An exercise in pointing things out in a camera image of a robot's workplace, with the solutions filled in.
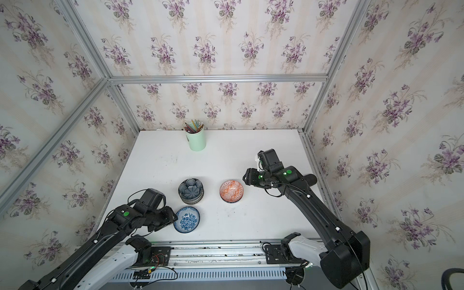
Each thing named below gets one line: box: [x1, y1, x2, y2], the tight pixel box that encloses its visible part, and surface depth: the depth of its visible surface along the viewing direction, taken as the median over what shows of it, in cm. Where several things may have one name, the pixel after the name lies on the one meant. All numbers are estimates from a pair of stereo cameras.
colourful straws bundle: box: [184, 119, 205, 134], surface depth 106 cm
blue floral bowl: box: [173, 206, 201, 234], surface depth 83 cm
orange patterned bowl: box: [219, 180, 245, 204], surface depth 90 cm
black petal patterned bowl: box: [178, 177, 205, 200], surface depth 87 cm
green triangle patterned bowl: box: [178, 192, 205, 205], surface depth 84 cm
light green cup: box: [184, 126, 207, 152], surface depth 109 cm
